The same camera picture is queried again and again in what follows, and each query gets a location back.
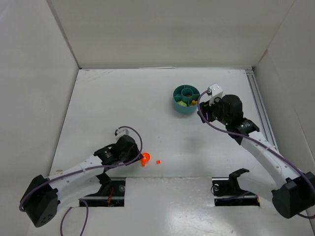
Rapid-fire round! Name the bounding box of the orange plastic ring disc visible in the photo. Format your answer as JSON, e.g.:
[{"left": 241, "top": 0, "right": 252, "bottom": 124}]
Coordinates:
[{"left": 141, "top": 152, "right": 151, "bottom": 166}]

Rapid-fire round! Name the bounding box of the light green curved lego brick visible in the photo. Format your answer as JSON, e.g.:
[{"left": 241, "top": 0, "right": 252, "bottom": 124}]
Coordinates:
[{"left": 177, "top": 101, "right": 187, "bottom": 107}]

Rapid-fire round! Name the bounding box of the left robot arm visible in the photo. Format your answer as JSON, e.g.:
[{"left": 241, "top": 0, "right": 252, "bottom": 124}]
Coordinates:
[{"left": 19, "top": 135, "right": 143, "bottom": 228}]

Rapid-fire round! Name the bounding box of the aluminium rail at right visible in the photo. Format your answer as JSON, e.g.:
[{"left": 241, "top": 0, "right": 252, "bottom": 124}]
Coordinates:
[{"left": 245, "top": 69, "right": 278, "bottom": 150}]

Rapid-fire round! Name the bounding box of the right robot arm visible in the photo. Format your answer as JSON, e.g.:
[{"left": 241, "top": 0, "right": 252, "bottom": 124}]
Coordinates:
[{"left": 197, "top": 94, "right": 315, "bottom": 219}]

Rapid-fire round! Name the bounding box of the teal round divided container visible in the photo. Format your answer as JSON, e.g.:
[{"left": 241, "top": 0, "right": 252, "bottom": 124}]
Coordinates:
[{"left": 172, "top": 85, "right": 200, "bottom": 115}]

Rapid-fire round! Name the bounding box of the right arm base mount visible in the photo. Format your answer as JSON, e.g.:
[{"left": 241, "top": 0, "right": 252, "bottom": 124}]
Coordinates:
[{"left": 211, "top": 168, "right": 260, "bottom": 207}]

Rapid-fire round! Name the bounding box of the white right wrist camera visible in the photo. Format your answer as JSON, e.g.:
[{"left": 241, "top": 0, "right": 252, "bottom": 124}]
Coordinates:
[{"left": 207, "top": 83, "right": 223, "bottom": 106}]

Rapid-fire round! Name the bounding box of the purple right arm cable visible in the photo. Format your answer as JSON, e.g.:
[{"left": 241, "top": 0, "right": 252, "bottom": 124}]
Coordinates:
[{"left": 196, "top": 90, "right": 315, "bottom": 219}]

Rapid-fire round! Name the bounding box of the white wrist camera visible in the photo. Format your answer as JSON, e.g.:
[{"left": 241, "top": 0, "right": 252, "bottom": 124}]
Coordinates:
[
  {"left": 114, "top": 128, "right": 129, "bottom": 141},
  {"left": 207, "top": 83, "right": 223, "bottom": 106}
]

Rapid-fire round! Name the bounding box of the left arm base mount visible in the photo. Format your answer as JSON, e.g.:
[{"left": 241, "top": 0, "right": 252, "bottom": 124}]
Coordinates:
[{"left": 83, "top": 173, "right": 126, "bottom": 207}]

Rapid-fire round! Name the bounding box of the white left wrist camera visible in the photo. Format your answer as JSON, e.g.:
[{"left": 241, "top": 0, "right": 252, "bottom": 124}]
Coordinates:
[{"left": 114, "top": 128, "right": 129, "bottom": 141}]

